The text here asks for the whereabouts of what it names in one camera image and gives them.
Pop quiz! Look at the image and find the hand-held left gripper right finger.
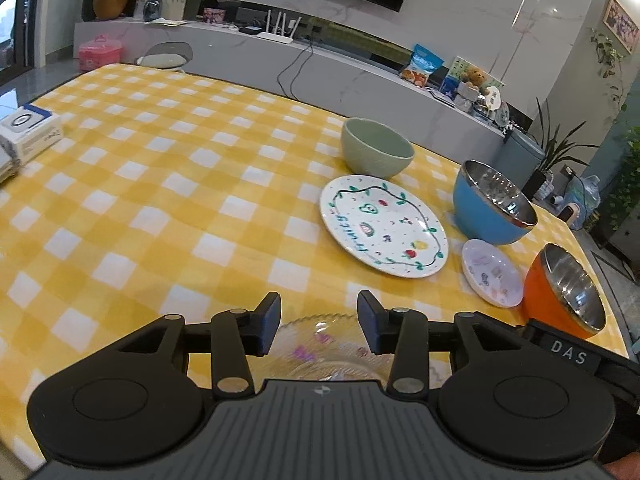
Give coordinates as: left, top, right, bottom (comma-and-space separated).
356, 290, 534, 395

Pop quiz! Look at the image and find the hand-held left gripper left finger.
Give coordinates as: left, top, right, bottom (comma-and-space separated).
102, 292, 282, 395

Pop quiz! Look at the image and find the clear glass plate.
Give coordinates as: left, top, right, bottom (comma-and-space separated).
260, 313, 398, 382

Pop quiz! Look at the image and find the orange steel-lined bowl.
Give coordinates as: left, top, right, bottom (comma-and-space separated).
522, 243, 607, 338

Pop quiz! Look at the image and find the white plate with fruit drawings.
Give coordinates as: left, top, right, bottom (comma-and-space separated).
320, 175, 449, 279

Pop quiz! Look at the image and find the small white printed plate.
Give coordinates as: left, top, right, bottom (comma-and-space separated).
461, 239, 525, 308

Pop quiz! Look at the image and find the blue steel-lined bowl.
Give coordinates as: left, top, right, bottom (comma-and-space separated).
452, 160, 539, 246

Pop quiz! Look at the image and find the person's right hand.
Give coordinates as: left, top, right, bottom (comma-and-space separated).
602, 454, 640, 480

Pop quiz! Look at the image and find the large water bottle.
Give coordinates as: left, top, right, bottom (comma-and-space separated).
564, 175, 602, 222

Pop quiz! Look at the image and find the green ceramic bowl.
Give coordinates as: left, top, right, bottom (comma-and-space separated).
341, 117, 415, 178

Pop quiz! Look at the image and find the yellow checked tablecloth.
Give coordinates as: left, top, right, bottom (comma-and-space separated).
0, 63, 630, 467

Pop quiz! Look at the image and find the leafy green plant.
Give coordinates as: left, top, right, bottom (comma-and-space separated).
602, 125, 640, 233

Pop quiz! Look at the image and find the potted long-leaf plant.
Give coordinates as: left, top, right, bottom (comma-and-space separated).
529, 99, 601, 202

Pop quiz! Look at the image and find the grey-blue trash bin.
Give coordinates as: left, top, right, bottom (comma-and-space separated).
502, 130, 544, 192

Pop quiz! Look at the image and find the grey marble TV console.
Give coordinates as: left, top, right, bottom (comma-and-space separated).
73, 0, 507, 137

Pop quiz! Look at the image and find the blue snack bag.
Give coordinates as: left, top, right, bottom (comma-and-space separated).
399, 44, 445, 89

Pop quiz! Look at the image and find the brown teddy bear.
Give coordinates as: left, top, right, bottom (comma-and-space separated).
460, 67, 489, 97

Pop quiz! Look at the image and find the green illustrated card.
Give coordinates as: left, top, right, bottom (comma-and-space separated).
445, 56, 504, 92

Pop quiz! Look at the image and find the round stool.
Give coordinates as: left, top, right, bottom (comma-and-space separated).
136, 41, 194, 73

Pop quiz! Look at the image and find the white router with antennas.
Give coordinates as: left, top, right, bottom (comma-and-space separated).
255, 10, 304, 47

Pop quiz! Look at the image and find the hanging vine plant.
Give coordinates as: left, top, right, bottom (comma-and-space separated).
589, 27, 629, 112

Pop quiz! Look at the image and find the grey flat box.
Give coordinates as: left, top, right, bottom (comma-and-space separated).
0, 149, 24, 184

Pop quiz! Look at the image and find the white cardboard box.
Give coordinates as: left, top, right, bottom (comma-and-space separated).
0, 104, 64, 165

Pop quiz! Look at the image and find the pink storage box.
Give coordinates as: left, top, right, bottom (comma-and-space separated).
77, 35, 125, 74

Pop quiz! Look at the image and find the black cable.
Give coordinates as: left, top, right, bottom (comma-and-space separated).
276, 40, 317, 99

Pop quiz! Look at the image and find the framed wall picture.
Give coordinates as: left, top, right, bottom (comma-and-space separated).
602, 0, 640, 54

